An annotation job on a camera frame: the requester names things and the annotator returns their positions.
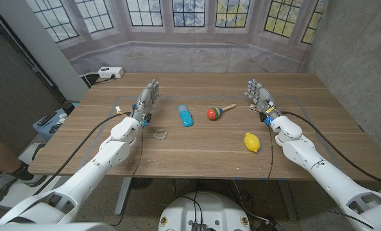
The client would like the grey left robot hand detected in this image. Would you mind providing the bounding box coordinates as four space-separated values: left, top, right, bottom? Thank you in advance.
131 79 162 128

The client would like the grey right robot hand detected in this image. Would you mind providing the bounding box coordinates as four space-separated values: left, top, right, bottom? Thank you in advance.
244 78 283 123

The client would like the blue toy phone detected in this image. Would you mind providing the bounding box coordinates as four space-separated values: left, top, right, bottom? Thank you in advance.
177 103 194 128

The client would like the yellow toy lemon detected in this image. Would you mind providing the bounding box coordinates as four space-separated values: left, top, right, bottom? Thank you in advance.
244 132 261 154

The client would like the white power strip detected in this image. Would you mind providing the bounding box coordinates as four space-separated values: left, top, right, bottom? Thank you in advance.
97 66 125 80

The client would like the colourful wooden maraca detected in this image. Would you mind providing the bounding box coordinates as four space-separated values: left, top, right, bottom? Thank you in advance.
207 103 237 121

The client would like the printed window backdrop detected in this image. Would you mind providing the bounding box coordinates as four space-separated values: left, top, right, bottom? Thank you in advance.
23 0 329 77

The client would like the grey table leg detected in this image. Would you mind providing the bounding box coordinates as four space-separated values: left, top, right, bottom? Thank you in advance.
114 177 133 216
276 180 298 221

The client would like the black remote control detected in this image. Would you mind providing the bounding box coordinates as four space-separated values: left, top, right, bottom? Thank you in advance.
37 111 58 126

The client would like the blue storage bin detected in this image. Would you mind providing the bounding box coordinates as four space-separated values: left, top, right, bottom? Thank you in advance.
32 102 79 142

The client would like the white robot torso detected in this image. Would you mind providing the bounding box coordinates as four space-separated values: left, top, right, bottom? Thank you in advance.
158 191 251 231

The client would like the silver metal ring toy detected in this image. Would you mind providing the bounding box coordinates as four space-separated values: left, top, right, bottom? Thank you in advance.
153 128 168 141

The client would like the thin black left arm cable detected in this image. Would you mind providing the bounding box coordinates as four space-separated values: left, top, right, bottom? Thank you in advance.
112 128 145 227

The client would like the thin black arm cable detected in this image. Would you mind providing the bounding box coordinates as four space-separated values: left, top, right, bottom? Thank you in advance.
266 124 274 181
112 128 145 227

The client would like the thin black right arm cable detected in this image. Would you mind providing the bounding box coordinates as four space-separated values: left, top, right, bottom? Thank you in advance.
266 124 274 181

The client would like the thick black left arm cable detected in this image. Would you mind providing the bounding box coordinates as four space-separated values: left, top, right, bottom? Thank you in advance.
33 112 132 196

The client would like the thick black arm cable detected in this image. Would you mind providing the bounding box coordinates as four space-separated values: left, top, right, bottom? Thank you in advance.
280 110 381 189
33 112 132 196

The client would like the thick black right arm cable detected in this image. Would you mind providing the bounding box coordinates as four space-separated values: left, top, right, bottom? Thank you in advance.
280 110 381 189

